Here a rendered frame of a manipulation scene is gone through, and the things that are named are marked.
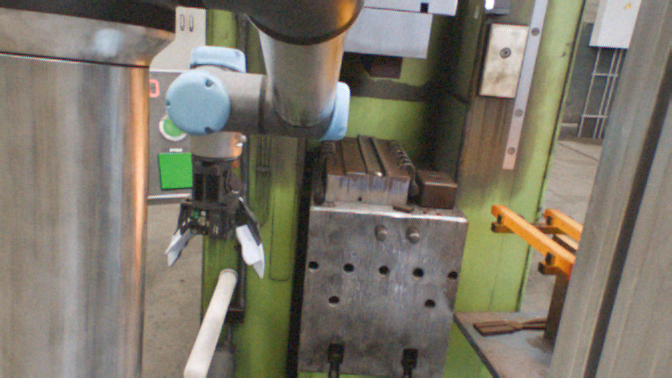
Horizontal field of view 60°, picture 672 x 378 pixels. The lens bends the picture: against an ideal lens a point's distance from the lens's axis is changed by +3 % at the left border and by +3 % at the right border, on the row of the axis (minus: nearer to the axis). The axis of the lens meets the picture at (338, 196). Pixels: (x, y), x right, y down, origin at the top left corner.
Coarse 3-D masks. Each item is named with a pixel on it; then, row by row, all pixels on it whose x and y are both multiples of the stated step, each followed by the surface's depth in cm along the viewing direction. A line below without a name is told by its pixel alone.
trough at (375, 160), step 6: (366, 138) 175; (372, 138) 173; (366, 144) 170; (372, 144) 170; (366, 150) 163; (372, 150) 163; (372, 156) 156; (378, 156) 154; (372, 162) 150; (378, 162) 150; (372, 168) 144; (378, 168) 144; (384, 168) 141; (372, 174) 137; (384, 174) 138
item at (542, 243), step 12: (516, 216) 128; (516, 228) 124; (528, 228) 121; (528, 240) 119; (540, 240) 115; (552, 240) 115; (540, 252) 114; (552, 252) 110; (564, 252) 110; (564, 264) 107
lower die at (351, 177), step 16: (336, 144) 169; (352, 144) 167; (384, 144) 170; (352, 160) 148; (368, 160) 145; (384, 160) 147; (336, 176) 137; (352, 176) 137; (368, 176) 137; (400, 176) 137; (336, 192) 138; (352, 192) 138; (368, 192) 138; (384, 192) 138; (400, 192) 138
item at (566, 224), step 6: (546, 210) 135; (552, 210) 135; (558, 210) 135; (558, 216) 131; (564, 216) 131; (558, 222) 130; (564, 222) 128; (570, 222) 127; (576, 222) 128; (564, 228) 128; (570, 228) 125; (576, 228) 124; (570, 234) 125; (576, 234) 123
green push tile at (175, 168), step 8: (160, 160) 117; (168, 160) 118; (176, 160) 119; (184, 160) 119; (160, 168) 117; (168, 168) 117; (176, 168) 118; (184, 168) 119; (160, 176) 117; (168, 176) 117; (176, 176) 118; (184, 176) 119; (168, 184) 117; (176, 184) 117; (184, 184) 118
